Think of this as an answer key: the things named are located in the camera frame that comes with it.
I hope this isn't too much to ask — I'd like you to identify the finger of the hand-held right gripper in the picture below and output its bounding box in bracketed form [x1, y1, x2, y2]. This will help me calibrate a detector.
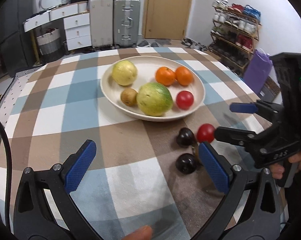
[229, 99, 285, 125]
[214, 126, 269, 157]

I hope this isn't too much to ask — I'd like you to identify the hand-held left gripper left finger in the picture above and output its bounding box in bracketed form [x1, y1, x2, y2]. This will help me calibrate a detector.
[13, 140, 104, 240]

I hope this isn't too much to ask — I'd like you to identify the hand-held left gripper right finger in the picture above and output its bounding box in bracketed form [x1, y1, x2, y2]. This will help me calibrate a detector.
[191, 141, 283, 240]

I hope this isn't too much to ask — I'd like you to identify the red tomato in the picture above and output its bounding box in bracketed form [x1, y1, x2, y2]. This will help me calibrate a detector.
[197, 124, 216, 143]
[176, 91, 194, 110]

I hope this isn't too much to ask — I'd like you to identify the small orange tangerine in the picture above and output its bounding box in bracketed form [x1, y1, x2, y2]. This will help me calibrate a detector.
[175, 66, 194, 86]

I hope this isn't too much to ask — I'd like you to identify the brown kiwi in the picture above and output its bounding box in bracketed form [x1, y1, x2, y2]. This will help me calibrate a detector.
[120, 88, 138, 106]

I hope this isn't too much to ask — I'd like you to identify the large green round fruit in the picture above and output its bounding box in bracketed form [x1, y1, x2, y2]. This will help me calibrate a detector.
[136, 82, 173, 117]

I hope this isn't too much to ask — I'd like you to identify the large orange tangerine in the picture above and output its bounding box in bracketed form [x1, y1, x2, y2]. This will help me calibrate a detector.
[156, 66, 177, 85]

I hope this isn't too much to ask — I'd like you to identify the cream round plate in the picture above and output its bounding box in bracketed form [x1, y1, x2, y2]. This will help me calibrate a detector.
[101, 56, 205, 122]

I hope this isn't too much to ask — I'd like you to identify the yellow round fruit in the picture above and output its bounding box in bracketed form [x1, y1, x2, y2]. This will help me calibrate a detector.
[112, 60, 138, 86]

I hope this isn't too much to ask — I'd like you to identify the person's right hand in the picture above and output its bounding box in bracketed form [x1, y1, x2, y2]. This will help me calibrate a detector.
[270, 150, 301, 180]

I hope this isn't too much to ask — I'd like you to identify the person's left hand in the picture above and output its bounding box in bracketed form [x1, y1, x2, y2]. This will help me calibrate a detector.
[123, 225, 153, 240]

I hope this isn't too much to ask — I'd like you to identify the brown doormat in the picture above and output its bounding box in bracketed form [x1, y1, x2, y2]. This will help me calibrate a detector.
[259, 76, 282, 100]

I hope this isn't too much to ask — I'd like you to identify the dark purple plum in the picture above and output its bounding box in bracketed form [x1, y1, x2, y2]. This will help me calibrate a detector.
[176, 153, 198, 173]
[177, 127, 195, 147]

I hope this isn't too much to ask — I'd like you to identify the purple bag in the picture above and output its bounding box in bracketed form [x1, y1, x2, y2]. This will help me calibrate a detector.
[243, 49, 272, 94]

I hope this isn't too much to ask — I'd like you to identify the checkered tablecloth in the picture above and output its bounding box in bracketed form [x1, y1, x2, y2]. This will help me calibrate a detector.
[0, 47, 291, 240]

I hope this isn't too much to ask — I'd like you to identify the wooden shoe rack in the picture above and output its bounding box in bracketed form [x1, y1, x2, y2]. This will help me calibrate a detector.
[208, 0, 262, 77]

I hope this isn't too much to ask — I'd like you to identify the dark sneakers pile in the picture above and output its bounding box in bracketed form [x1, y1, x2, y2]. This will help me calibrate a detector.
[182, 38, 208, 52]

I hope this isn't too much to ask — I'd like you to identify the group of assorted shoes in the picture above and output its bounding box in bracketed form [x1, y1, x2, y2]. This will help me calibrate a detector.
[212, 0, 261, 68]

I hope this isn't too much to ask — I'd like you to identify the patterned floor rug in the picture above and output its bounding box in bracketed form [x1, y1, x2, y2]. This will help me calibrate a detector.
[0, 66, 44, 110]

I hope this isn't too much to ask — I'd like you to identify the wooden door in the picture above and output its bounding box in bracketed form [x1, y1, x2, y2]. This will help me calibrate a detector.
[141, 0, 193, 40]

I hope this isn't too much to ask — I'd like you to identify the woven laundry basket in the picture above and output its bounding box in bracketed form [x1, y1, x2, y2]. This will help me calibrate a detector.
[36, 28, 64, 57]

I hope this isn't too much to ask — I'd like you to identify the white drawer cabinet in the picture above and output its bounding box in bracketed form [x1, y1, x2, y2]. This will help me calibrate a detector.
[63, 12, 92, 51]

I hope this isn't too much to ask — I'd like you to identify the white suitcase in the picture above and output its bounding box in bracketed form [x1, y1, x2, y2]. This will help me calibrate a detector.
[89, 0, 114, 49]

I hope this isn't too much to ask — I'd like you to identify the silver suitcase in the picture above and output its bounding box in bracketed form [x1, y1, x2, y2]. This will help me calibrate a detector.
[113, 0, 141, 49]

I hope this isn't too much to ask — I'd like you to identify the black refrigerator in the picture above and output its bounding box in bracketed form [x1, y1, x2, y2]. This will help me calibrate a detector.
[0, 0, 37, 68]

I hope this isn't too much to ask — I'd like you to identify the white desk with drawers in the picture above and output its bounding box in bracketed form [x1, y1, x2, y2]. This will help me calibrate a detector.
[23, 1, 91, 32]

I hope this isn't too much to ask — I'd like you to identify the black cable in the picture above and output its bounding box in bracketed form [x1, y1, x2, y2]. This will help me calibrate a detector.
[0, 111, 11, 230]

